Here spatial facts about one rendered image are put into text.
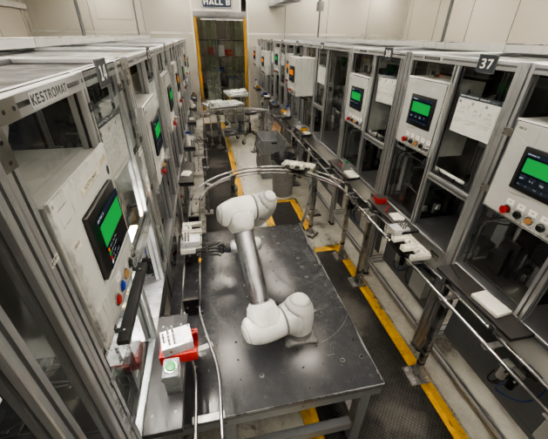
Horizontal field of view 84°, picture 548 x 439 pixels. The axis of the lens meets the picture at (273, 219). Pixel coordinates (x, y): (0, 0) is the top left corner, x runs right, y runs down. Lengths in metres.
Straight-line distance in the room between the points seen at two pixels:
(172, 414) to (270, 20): 9.23
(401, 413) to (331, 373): 0.88
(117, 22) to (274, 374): 9.06
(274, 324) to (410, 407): 1.28
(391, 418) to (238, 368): 1.16
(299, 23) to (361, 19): 1.80
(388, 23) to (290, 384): 10.22
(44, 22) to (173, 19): 2.97
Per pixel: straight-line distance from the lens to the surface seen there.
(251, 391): 1.65
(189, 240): 2.13
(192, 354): 1.46
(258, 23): 9.63
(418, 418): 2.53
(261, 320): 1.57
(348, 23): 10.36
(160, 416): 1.40
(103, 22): 9.77
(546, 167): 1.77
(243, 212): 1.51
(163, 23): 9.54
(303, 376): 1.70
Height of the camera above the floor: 2.12
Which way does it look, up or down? 31 degrees down
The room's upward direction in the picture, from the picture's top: 1 degrees clockwise
